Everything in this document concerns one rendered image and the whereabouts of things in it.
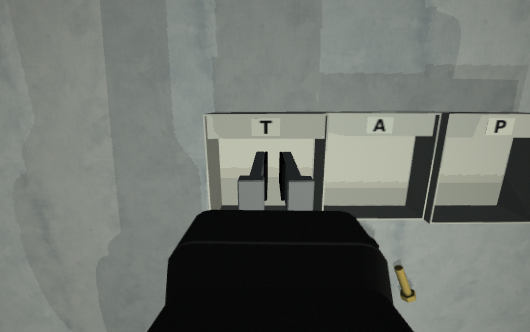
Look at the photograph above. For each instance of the brass hex bolt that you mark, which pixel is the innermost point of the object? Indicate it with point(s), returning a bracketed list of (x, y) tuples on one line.
[(406, 293)]

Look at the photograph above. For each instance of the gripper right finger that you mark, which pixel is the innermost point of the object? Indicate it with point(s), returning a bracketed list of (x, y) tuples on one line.
[(296, 190)]

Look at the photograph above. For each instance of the beige three-compartment bin rack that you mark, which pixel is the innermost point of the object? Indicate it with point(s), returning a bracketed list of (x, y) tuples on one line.
[(381, 165)]

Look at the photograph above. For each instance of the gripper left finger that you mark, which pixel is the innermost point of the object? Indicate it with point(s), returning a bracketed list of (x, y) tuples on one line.
[(252, 189)]

